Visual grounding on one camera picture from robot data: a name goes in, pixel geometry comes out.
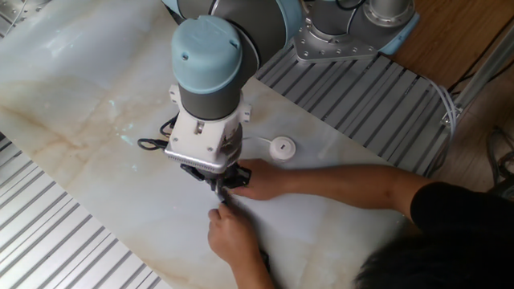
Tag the person's left hand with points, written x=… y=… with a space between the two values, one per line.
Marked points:
x=233 y=237

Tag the dark grey USB docking station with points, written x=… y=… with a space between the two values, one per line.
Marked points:
x=225 y=196

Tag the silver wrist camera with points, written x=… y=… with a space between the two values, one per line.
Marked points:
x=192 y=160

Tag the silver plate with screws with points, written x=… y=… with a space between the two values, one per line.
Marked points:
x=36 y=6

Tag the silver grey UR5 robot arm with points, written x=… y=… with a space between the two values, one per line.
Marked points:
x=209 y=52

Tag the black chair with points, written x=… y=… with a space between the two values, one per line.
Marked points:
x=502 y=168

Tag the person's right hand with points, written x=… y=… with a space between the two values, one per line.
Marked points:
x=265 y=180

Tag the aluminium frame post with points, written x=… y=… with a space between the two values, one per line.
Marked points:
x=482 y=74

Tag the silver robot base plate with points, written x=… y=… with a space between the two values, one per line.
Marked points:
x=321 y=50

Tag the person's right forearm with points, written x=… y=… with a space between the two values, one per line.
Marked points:
x=353 y=186

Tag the black shirt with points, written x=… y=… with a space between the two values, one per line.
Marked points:
x=470 y=212

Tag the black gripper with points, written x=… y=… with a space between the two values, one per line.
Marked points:
x=221 y=174

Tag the person's left forearm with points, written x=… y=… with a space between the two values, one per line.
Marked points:
x=253 y=277

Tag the white round USB hub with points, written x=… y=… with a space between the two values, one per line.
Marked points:
x=282 y=148

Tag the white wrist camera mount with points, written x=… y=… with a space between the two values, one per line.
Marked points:
x=202 y=132

